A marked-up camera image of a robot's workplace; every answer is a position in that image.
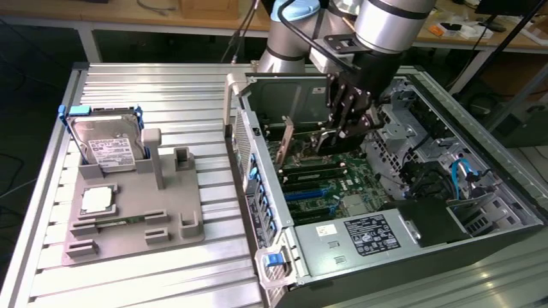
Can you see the wooden desk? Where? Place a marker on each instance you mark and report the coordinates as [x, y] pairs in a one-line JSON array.
[[470, 40], [42, 13]]

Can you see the green motherboard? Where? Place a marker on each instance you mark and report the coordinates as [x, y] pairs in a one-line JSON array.
[[337, 189]]

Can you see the open black PC case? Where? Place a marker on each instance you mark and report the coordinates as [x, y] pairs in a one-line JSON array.
[[385, 266]]

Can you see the graphics card with metal bracket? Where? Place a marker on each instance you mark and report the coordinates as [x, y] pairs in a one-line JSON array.
[[285, 144]]

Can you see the metal disk bay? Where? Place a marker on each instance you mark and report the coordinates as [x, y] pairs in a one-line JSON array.
[[397, 134]]

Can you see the blue case latch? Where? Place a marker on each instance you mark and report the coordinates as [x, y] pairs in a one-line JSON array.
[[272, 260]]

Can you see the black RAM stick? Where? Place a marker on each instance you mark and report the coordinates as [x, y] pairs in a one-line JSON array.
[[312, 176]]

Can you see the blue expansion slot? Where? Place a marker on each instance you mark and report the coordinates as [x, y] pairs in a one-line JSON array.
[[304, 194]]

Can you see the grey power supply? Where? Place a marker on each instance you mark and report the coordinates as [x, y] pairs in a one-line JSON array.
[[325, 253]]

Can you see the black plastic shroud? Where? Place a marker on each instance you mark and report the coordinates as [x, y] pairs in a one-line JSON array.
[[428, 221]]

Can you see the silver hard disk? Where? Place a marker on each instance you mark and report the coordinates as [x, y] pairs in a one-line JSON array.
[[110, 147]]

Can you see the CPU socket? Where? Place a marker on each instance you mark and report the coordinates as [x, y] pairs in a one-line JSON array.
[[305, 158]]

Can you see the white and black gadget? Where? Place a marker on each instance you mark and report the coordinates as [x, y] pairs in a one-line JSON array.
[[464, 30]]

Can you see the green RAM stick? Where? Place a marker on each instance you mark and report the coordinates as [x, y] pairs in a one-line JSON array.
[[128, 220]]

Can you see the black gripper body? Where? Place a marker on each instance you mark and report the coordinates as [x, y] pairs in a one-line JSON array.
[[378, 70]]

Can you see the silver CPU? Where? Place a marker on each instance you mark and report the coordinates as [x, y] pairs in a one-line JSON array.
[[98, 199]]

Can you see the grey parts rack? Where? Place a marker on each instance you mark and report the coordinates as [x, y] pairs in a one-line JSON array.
[[141, 237]]

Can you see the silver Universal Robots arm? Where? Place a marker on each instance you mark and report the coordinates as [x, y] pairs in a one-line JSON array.
[[393, 22]]

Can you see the orange small box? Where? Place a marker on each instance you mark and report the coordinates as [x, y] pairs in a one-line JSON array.
[[434, 29]]

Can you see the black monitor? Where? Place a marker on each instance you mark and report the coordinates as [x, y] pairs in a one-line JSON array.
[[513, 6]]

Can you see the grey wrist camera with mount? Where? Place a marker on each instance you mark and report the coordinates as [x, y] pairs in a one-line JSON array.
[[325, 59]]

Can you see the blue disk caddy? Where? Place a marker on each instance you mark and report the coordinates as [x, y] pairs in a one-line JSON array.
[[78, 111]]

